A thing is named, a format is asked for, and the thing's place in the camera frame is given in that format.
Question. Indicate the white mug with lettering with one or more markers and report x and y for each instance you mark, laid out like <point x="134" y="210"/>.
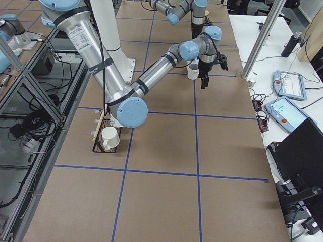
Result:
<point x="110" y="138"/>

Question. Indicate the black wire mug rack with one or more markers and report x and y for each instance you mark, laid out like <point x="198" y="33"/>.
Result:
<point x="103" y="122"/>

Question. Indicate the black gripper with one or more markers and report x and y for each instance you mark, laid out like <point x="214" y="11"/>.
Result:
<point x="204" y="67"/>
<point x="195" y="29"/>

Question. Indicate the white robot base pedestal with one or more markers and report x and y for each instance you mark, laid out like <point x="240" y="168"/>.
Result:
<point x="125" y="65"/>

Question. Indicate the teach pendant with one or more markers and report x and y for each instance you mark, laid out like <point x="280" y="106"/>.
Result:
<point x="286" y="113"/>
<point x="289" y="84"/>

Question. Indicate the near teach pendant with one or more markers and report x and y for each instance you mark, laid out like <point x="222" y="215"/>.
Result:
<point x="286" y="113"/>

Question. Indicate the black box under frame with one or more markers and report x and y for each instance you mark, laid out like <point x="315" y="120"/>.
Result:
<point x="44" y="65"/>

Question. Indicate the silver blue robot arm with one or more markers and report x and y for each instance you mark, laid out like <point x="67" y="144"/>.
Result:
<point x="91" y="27"/>
<point x="174" y="14"/>

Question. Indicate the white cup with handle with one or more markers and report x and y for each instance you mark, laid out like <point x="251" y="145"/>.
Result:
<point x="192" y="71"/>

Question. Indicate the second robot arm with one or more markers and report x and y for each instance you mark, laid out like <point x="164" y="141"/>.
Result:
<point x="11" y="26"/>

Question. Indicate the white mug upside down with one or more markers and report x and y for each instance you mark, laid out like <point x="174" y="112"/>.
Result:
<point x="115" y="123"/>

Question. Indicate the black monitor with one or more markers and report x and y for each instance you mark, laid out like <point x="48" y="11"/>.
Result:
<point x="298" y="159"/>

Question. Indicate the black power strip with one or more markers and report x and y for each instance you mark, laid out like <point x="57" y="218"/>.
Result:
<point x="261" y="116"/>

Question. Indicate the aluminium frame post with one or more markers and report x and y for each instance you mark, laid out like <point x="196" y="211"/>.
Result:
<point x="268" y="24"/>

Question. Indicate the far teach pendant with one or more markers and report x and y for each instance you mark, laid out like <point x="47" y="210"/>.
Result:
<point x="289" y="84"/>

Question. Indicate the black water bottle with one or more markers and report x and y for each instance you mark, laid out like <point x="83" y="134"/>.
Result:
<point x="294" y="39"/>

